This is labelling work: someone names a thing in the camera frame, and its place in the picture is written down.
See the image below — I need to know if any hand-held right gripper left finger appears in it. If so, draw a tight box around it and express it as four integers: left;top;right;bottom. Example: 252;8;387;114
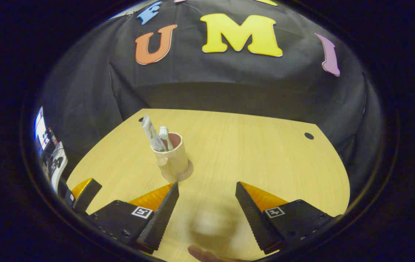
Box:
87;182;180;254

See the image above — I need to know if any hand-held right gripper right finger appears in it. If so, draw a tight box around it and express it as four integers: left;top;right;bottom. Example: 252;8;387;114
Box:
235;181;342;254

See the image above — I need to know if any beige cup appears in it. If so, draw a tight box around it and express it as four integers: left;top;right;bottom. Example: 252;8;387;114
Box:
150;132;189;182

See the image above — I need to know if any pale green toothbrush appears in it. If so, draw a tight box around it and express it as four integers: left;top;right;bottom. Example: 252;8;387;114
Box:
159;126;175;151

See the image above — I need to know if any white toothpaste tube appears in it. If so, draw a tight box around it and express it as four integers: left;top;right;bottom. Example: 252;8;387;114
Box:
141;115;167;152

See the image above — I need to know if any white desktop device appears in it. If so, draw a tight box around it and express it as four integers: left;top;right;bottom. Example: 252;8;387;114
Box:
48;142;69;194

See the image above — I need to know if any wooden desktop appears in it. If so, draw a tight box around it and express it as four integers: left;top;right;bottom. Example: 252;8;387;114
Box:
65;108;351;262

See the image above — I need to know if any computer monitor screen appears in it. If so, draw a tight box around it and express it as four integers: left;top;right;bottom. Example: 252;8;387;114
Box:
34;106;59;158

